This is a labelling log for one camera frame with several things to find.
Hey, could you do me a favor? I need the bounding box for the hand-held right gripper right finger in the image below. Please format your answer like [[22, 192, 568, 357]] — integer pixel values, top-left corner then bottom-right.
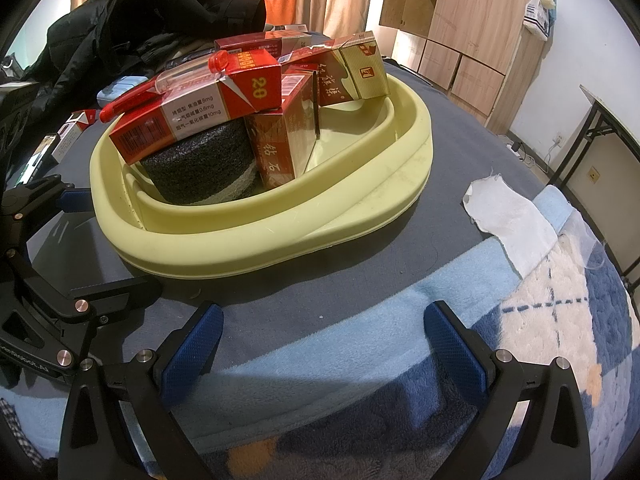
[[422, 300, 593, 480]]

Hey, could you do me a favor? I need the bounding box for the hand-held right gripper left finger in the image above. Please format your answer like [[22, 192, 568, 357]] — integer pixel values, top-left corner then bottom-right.
[[60, 302, 226, 480]]

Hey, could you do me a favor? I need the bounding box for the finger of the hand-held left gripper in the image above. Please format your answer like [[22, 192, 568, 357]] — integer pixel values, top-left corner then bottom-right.
[[15, 260, 163, 366], [0, 175, 96, 261]]

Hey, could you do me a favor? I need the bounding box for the red pen with clear cap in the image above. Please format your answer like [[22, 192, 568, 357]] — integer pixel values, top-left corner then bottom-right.
[[99, 51, 232, 122]]

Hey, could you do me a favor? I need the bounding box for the red white cigarette box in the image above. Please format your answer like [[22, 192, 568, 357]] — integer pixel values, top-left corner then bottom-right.
[[109, 49, 283, 165]]

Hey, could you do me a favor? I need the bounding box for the yellow plastic basin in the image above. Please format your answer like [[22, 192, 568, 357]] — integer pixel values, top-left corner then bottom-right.
[[90, 57, 433, 278]]

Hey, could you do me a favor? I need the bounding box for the red gold cigarette box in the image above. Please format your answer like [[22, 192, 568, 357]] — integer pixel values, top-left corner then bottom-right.
[[244, 72, 321, 192]]

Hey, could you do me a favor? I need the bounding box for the dark red cigarette box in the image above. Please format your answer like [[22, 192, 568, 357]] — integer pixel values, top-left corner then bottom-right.
[[214, 30, 313, 61]]

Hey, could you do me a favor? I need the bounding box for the red beige cigarette pack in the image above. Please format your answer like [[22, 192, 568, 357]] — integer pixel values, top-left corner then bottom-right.
[[277, 31, 391, 108]]

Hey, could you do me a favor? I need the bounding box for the small white cigarette box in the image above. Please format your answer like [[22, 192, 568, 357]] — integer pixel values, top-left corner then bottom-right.
[[35, 132, 71, 166]]

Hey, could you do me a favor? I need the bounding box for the small red cigarette box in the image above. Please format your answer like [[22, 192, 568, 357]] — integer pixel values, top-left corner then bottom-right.
[[57, 110, 98, 136]]

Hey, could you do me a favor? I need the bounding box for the light blue case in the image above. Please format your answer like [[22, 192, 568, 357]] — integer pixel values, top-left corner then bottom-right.
[[96, 75, 146, 108]]

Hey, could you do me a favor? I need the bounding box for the grey round foam disc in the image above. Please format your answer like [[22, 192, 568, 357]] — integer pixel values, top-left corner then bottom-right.
[[139, 117, 260, 206]]

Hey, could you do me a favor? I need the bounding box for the white cloth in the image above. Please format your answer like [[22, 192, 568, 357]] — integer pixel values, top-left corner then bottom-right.
[[461, 175, 558, 278]]

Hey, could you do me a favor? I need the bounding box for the black jacket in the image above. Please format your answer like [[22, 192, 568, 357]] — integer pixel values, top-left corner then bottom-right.
[[0, 0, 268, 126]]

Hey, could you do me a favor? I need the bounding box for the checked cloth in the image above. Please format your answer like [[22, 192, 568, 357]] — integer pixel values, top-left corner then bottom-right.
[[0, 400, 46, 480]]

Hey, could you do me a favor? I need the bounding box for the black-legged folding table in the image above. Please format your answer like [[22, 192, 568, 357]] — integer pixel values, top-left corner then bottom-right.
[[545, 84, 640, 281]]

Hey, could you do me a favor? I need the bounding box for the wooden wardrobe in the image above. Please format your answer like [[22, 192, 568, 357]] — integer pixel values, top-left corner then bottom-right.
[[379, 0, 558, 136]]

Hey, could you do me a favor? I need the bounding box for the white hanging bag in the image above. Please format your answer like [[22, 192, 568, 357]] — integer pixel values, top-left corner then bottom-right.
[[522, 0, 558, 41]]

